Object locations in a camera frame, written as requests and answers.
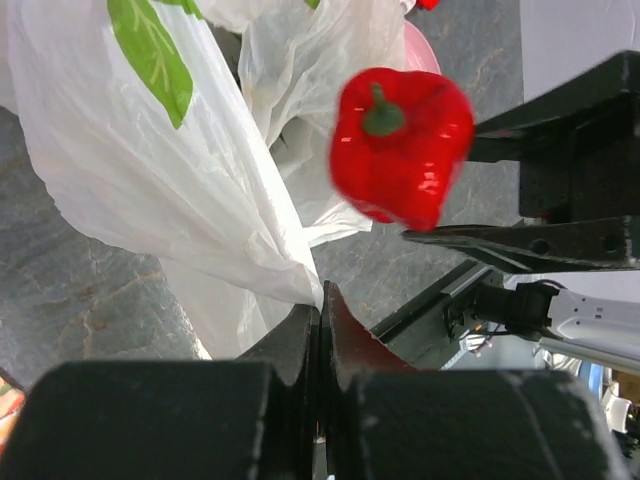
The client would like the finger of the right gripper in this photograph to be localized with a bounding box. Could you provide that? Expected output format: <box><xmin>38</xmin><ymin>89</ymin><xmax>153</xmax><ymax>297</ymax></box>
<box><xmin>468</xmin><ymin>50</ymin><xmax>639</xmax><ymax>163</ymax></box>
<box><xmin>402</xmin><ymin>216</ymin><xmax>639</xmax><ymax>274</ymax></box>

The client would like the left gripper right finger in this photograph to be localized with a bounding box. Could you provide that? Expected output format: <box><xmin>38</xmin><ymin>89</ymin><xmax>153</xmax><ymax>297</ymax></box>
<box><xmin>322</xmin><ymin>283</ymin><xmax>625</xmax><ymax>479</ymax></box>

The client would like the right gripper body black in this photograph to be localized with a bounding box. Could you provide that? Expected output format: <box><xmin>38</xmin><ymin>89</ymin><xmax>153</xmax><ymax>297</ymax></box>
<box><xmin>519</xmin><ymin>123</ymin><xmax>639</xmax><ymax>224</ymax></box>

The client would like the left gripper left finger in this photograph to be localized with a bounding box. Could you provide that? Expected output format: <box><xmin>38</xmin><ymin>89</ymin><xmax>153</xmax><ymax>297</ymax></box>
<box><xmin>1</xmin><ymin>306</ymin><xmax>320</xmax><ymax>479</ymax></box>

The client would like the red fake bell pepper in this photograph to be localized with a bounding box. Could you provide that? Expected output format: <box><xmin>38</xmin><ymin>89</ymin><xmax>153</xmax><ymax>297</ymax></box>
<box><xmin>328</xmin><ymin>67</ymin><xmax>475</xmax><ymax>232</ymax></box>

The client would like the white plastic bag fruit print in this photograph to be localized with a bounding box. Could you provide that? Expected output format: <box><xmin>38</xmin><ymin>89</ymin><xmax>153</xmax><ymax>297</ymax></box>
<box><xmin>1</xmin><ymin>1</ymin><xmax>406</xmax><ymax>358</ymax></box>

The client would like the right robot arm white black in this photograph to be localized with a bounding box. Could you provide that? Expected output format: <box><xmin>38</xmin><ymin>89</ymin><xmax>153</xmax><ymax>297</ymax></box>
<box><xmin>404</xmin><ymin>50</ymin><xmax>639</xmax><ymax>373</ymax></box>

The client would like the white cartoon print cloth bag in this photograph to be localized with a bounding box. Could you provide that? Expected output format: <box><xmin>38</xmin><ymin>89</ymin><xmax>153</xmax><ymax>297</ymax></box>
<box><xmin>416</xmin><ymin>0</ymin><xmax>440</xmax><ymax>11</ymax></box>

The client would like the pink plate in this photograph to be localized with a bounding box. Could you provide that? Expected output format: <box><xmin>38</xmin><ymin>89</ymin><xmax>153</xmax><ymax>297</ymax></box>
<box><xmin>404</xmin><ymin>20</ymin><xmax>441</xmax><ymax>74</ymax></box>

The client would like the orange floral cloth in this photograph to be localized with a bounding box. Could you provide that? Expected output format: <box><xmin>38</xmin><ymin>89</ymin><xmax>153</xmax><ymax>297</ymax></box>
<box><xmin>0</xmin><ymin>373</ymin><xmax>25</xmax><ymax>449</ymax></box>

